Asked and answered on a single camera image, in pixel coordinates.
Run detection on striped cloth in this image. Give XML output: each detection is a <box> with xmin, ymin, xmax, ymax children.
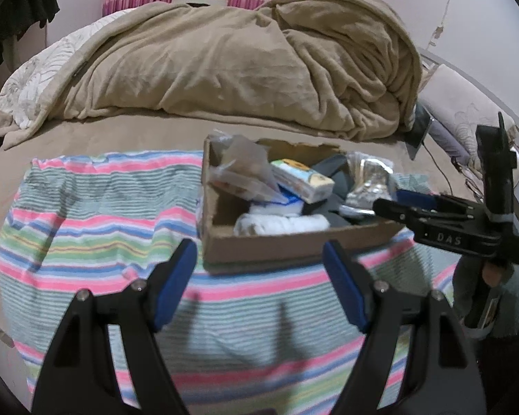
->
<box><xmin>0</xmin><ymin>150</ymin><xmax>463</xmax><ymax>415</ymax></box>

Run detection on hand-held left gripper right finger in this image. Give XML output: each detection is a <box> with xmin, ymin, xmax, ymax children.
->
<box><xmin>322</xmin><ymin>240</ymin><xmax>489</xmax><ymax>415</ymax></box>

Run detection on cotton swab bag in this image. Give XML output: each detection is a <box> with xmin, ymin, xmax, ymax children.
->
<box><xmin>339</xmin><ymin>151</ymin><xmax>399</xmax><ymax>217</ymax></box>

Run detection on white cotton pads roll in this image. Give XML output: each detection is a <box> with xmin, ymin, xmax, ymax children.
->
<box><xmin>234</xmin><ymin>213</ymin><xmax>330</xmax><ymax>238</ymax></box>

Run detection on clear snack packet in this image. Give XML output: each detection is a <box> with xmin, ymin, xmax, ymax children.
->
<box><xmin>208</xmin><ymin>132</ymin><xmax>286</xmax><ymax>202</ymax></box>

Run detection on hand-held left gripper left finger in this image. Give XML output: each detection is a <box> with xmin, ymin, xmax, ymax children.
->
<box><xmin>30</xmin><ymin>238</ymin><xmax>200</xmax><ymax>415</ymax></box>

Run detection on taupe bed sheet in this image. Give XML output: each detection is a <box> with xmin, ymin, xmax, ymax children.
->
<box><xmin>0</xmin><ymin>110</ymin><xmax>465</xmax><ymax>347</ymax></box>

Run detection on black clothes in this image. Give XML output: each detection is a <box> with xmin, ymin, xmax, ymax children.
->
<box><xmin>0</xmin><ymin>0</ymin><xmax>61</xmax><ymax>100</ymax></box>

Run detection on dark tablet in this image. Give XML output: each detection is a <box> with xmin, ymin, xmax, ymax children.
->
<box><xmin>404</xmin><ymin>104</ymin><xmax>436</xmax><ymax>160</ymax></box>

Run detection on grey pillow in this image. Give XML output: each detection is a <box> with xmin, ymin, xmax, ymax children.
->
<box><xmin>432</xmin><ymin>117</ymin><xmax>472</xmax><ymax>163</ymax></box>

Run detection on blue tissue packet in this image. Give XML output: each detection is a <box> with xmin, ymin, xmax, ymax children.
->
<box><xmin>251</xmin><ymin>192</ymin><xmax>306</xmax><ymax>217</ymax></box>

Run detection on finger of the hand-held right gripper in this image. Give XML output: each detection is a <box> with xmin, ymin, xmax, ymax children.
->
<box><xmin>371</xmin><ymin>198</ymin><xmax>471</xmax><ymax>231</ymax></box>
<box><xmin>393</xmin><ymin>188</ymin><xmax>475</xmax><ymax>213</ymax></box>

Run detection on beige fleece blanket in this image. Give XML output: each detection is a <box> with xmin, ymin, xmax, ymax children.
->
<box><xmin>0</xmin><ymin>0</ymin><xmax>425</xmax><ymax>150</ymax></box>

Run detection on beige floral pillow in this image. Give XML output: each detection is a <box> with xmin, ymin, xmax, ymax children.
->
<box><xmin>419</xmin><ymin>64</ymin><xmax>507</xmax><ymax>156</ymax></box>

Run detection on yellow tissue pack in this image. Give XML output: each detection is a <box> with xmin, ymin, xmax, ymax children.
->
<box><xmin>270</xmin><ymin>159</ymin><xmax>335</xmax><ymax>203</ymax></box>

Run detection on black cable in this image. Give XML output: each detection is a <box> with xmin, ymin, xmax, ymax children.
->
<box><xmin>424</xmin><ymin>138</ymin><xmax>468</xmax><ymax>193</ymax></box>

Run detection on person's right forearm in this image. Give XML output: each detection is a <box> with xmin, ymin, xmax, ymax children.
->
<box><xmin>497</xmin><ymin>264</ymin><xmax>519</xmax><ymax>339</ymax></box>

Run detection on cardboard box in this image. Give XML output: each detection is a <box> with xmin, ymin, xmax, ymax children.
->
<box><xmin>198</xmin><ymin>135</ymin><xmax>409</xmax><ymax>274</ymax></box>

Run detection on floral quilt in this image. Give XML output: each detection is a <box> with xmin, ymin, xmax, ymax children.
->
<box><xmin>0</xmin><ymin>24</ymin><xmax>100</xmax><ymax>130</ymax></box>

